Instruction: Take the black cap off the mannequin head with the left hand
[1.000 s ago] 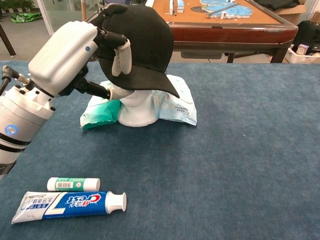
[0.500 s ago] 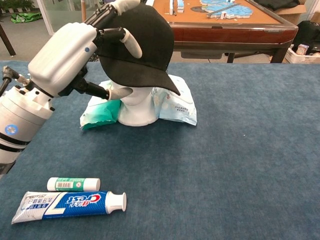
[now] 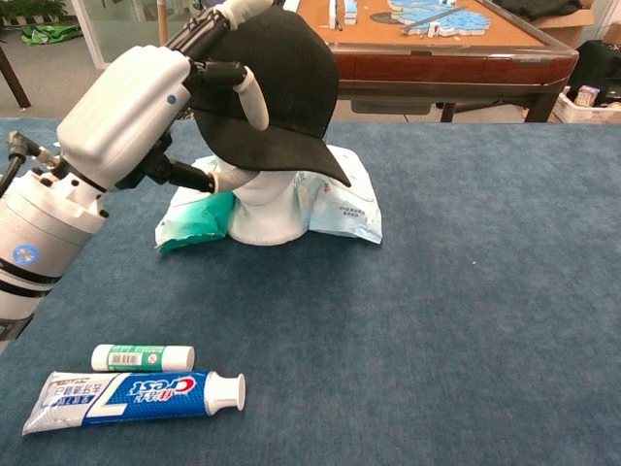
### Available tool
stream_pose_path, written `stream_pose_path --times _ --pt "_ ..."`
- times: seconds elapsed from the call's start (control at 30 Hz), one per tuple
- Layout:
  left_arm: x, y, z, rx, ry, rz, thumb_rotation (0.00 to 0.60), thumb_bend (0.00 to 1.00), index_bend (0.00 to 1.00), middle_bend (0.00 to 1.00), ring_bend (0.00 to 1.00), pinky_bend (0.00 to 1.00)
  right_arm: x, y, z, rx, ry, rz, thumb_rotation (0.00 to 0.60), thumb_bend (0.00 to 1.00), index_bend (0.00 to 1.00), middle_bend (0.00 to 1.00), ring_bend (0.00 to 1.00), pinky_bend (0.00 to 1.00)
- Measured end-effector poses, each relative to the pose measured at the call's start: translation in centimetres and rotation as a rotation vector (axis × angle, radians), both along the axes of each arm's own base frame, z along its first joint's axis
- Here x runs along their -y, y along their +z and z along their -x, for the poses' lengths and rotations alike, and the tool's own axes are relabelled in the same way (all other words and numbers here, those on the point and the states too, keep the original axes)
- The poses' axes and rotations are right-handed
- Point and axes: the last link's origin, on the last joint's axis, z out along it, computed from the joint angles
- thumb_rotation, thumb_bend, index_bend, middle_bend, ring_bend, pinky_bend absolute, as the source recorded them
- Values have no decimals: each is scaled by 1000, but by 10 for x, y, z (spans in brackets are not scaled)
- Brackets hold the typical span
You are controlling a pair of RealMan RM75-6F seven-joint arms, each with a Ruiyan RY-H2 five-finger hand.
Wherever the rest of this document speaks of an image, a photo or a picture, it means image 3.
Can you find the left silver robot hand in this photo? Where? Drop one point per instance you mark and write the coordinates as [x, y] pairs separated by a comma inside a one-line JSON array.
[[121, 111]]

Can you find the black baseball cap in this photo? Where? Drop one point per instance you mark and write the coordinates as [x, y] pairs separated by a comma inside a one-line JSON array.
[[291, 73]]

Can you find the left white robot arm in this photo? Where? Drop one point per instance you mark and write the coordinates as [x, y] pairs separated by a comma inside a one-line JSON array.
[[39, 228]]

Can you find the white foam mannequin head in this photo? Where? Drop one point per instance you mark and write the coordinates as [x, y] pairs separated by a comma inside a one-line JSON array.
[[264, 213]]

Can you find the wooden pole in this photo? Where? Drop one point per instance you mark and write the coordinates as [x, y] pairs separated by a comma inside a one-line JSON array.
[[163, 19]]

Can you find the green bag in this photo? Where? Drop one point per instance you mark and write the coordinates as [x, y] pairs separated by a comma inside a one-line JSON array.
[[48, 34]]

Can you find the dark desk leg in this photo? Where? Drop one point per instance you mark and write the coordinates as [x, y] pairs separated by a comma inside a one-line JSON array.
[[14, 77]]

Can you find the green white wet wipes pack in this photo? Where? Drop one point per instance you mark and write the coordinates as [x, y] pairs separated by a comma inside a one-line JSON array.
[[194, 218]]

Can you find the light blue wipes pack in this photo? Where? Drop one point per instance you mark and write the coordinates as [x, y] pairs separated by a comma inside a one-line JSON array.
[[344, 209]]

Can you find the small green white tube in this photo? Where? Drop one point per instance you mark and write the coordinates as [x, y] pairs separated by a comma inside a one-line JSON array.
[[140, 358]]

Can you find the blue white toothpaste tube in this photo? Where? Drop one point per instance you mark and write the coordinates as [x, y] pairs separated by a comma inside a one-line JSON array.
[[145, 395]]

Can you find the brown mahjong table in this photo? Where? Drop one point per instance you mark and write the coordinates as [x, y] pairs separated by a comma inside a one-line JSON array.
[[436, 68]]

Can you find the blue mahjong tile pile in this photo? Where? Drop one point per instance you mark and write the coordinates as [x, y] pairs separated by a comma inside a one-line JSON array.
[[446, 17]]

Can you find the blue carpet table cover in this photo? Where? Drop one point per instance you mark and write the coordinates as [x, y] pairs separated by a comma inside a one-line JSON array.
[[436, 291]]

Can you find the black cloth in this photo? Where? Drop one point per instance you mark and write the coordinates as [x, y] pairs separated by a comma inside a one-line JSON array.
[[533, 7]]

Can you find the cardboard box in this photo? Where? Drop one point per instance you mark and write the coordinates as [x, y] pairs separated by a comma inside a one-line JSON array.
[[567, 26]]

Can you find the white plastic crate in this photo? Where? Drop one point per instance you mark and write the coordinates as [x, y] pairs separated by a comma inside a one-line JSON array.
[[582, 115]]

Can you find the black bag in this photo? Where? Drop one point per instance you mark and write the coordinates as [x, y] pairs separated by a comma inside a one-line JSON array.
[[597, 63]]

